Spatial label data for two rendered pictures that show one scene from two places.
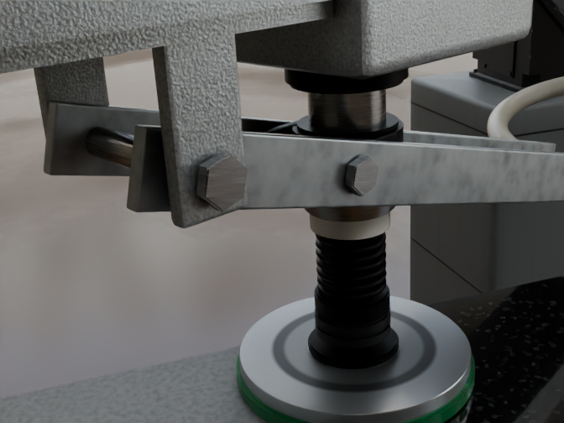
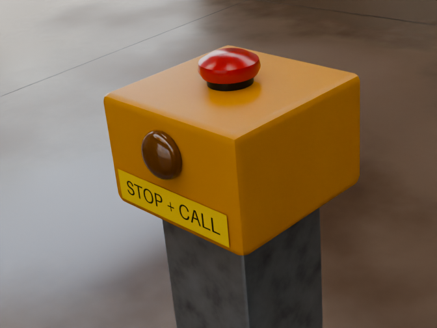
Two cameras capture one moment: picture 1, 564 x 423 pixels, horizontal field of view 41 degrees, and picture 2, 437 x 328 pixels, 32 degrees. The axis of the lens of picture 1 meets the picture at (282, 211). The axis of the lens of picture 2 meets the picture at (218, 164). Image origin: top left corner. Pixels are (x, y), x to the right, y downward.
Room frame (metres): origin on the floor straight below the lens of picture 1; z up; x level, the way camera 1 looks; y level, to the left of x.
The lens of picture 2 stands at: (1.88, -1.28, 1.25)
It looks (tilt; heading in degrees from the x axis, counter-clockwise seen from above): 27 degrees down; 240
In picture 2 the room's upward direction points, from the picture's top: 5 degrees counter-clockwise
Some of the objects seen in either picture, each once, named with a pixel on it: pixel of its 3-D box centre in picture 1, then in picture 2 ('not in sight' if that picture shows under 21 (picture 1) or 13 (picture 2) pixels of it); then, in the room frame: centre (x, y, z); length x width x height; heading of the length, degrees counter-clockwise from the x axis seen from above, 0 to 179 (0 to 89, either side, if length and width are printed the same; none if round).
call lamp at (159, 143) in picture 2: not in sight; (161, 155); (1.71, -1.65, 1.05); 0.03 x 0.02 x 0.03; 103
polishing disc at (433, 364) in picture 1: (353, 350); not in sight; (0.61, -0.06, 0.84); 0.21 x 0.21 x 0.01
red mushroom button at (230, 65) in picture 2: not in sight; (229, 67); (1.65, -1.66, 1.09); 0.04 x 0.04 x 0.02
